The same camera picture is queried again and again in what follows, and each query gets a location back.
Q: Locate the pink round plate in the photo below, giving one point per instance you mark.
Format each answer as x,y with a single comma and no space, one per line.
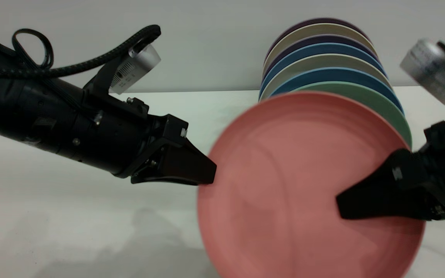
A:
292,193

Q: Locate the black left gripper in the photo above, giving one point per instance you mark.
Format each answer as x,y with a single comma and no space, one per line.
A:
164,129

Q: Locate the black left camera bracket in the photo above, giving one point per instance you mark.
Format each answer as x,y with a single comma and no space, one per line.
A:
102,79

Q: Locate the green round plate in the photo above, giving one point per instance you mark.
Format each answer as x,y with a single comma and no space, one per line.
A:
381,102

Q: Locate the dark purple round plate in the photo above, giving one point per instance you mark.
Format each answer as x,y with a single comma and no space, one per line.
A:
323,38
323,20

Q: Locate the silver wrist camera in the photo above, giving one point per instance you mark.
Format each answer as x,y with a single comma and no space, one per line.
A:
135,69
427,67

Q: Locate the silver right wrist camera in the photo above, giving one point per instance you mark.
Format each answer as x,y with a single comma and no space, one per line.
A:
427,67

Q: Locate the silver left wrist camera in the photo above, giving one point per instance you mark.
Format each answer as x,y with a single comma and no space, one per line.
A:
135,69

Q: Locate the beige round plate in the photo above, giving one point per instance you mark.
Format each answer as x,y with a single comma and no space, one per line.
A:
323,60
323,29

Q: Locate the blue round plate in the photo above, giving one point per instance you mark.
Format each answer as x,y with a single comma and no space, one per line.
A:
334,74
323,48

